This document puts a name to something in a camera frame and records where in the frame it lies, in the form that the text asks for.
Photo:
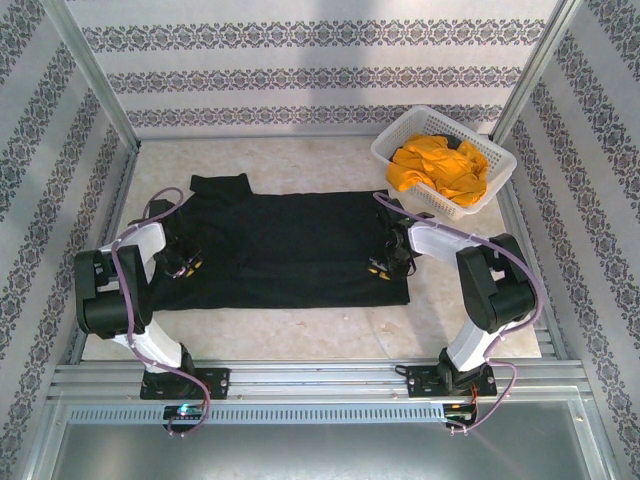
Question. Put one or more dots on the black t-shirt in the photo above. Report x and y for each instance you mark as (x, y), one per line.
(300, 250)

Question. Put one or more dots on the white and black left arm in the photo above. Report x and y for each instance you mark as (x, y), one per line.
(140, 240)

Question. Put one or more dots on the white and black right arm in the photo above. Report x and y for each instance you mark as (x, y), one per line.
(435, 240)

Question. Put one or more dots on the yellow t-shirt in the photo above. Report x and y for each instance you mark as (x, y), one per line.
(440, 170)

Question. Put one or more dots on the dark grey t-shirt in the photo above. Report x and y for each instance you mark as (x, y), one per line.
(451, 141)

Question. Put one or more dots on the white plastic basket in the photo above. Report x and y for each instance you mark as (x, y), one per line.
(492, 170)

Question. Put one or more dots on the grey metal sheet panel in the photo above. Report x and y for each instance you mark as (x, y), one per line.
(320, 455)

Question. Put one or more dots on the aluminium side rail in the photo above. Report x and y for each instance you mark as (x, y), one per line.
(127, 170)
(515, 220)

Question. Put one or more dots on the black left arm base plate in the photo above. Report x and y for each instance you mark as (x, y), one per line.
(217, 382)

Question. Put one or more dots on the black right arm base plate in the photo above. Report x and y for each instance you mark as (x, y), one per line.
(420, 382)

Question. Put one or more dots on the aluminium mounting rail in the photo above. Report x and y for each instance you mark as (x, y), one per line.
(320, 380)

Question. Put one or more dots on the aluminium back rail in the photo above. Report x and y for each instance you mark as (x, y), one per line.
(250, 137)

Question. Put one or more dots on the aluminium frame post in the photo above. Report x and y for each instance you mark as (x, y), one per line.
(535, 65)
(90, 70)

